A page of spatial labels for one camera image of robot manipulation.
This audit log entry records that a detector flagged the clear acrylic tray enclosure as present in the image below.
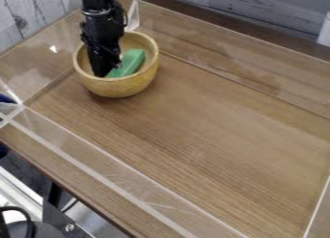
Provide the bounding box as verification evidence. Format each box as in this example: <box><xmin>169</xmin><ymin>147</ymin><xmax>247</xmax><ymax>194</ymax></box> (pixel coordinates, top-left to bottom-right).
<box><xmin>0</xmin><ymin>2</ymin><xmax>330</xmax><ymax>238</ymax></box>

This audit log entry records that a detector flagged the black table leg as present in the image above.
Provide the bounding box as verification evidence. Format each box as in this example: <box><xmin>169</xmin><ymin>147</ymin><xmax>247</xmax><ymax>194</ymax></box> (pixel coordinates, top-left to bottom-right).
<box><xmin>48</xmin><ymin>183</ymin><xmax>63</xmax><ymax>207</ymax></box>

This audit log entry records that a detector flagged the black cable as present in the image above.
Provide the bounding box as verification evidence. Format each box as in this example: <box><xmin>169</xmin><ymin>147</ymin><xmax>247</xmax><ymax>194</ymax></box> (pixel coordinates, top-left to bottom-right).
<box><xmin>0</xmin><ymin>206</ymin><xmax>36</xmax><ymax>238</ymax></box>

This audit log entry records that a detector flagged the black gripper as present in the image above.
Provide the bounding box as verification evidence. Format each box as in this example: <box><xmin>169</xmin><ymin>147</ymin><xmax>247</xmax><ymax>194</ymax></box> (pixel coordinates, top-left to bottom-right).
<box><xmin>80</xmin><ymin>5</ymin><xmax>129</xmax><ymax>77</ymax></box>

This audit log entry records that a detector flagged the brown wooden bowl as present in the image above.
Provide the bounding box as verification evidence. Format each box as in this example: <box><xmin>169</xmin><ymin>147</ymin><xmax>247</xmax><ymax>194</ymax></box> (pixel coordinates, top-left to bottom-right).
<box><xmin>72</xmin><ymin>31</ymin><xmax>161</xmax><ymax>98</ymax></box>

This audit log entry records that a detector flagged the black metal bracket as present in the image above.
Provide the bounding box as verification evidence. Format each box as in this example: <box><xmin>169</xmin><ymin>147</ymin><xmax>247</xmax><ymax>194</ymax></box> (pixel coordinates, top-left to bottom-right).
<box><xmin>42</xmin><ymin>201</ymin><xmax>95</xmax><ymax>238</ymax></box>

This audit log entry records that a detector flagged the green rectangular block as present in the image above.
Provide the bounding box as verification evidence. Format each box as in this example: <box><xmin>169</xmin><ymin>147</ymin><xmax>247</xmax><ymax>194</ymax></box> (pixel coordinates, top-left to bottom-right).
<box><xmin>106</xmin><ymin>48</ymin><xmax>146</xmax><ymax>78</ymax></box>

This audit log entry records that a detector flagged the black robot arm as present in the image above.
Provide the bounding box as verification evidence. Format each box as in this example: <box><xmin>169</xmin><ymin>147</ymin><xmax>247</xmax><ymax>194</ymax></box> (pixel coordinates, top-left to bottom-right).
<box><xmin>80</xmin><ymin>0</ymin><xmax>129</xmax><ymax>77</ymax></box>

